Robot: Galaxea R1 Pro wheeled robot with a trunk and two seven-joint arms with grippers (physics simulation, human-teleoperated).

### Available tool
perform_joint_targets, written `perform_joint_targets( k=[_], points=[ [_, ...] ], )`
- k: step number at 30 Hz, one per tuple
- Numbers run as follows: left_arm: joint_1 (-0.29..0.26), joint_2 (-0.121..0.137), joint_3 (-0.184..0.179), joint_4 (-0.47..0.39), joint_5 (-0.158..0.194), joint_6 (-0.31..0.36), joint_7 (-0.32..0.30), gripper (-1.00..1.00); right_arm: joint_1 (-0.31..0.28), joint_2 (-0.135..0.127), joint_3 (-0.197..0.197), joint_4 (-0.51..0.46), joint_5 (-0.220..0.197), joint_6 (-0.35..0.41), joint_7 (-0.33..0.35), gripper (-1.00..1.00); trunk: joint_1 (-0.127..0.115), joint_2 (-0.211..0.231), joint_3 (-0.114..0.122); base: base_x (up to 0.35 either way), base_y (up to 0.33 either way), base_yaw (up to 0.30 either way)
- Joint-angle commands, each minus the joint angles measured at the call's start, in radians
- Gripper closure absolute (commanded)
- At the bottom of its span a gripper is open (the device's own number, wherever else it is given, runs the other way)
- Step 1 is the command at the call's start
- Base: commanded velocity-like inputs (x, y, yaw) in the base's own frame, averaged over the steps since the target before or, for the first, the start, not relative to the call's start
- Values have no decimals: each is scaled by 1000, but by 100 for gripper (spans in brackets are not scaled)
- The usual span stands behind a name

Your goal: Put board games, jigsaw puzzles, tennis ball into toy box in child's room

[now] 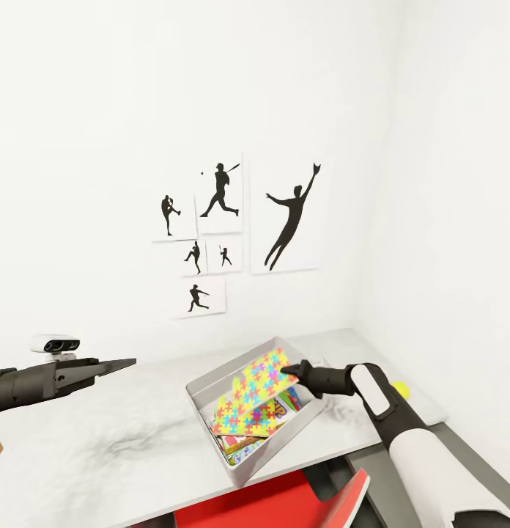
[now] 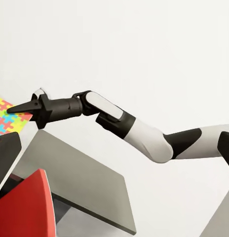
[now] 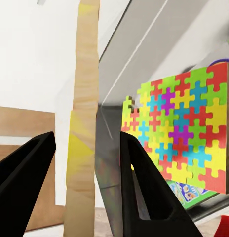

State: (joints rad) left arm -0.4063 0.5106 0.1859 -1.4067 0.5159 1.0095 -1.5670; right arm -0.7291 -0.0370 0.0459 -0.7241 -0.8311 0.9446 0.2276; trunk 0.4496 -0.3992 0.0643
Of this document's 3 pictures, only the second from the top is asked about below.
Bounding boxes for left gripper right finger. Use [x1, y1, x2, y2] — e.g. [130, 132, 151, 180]
[217, 131, 229, 165]

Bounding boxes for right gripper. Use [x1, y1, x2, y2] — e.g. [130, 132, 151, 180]
[7, 94, 70, 130]

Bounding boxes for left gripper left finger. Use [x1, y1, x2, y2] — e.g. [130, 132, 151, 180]
[0, 131, 22, 185]

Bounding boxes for jigsaw puzzle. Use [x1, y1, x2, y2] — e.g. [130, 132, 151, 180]
[0, 98, 32, 135]

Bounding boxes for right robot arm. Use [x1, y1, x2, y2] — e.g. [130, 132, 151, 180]
[7, 87, 229, 163]

